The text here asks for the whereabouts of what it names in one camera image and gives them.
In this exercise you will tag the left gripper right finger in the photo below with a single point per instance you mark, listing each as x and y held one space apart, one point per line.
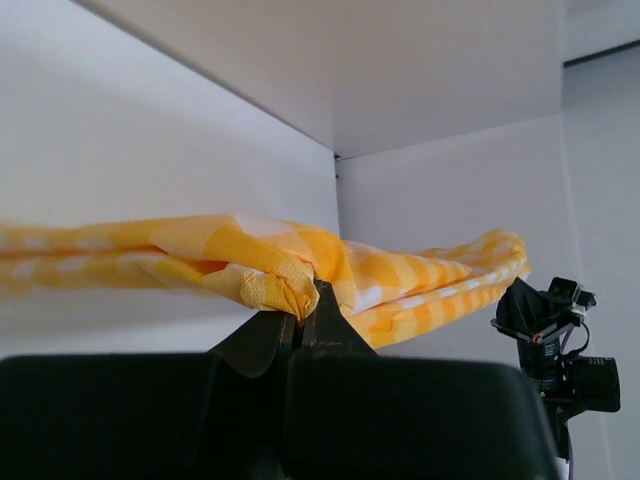
327 330

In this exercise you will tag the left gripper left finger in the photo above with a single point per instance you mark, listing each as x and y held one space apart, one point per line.
262 342

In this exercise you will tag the yellow white checkered cloth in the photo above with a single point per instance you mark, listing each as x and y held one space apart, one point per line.
271 265

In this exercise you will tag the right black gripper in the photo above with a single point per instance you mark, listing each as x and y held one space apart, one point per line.
551 334

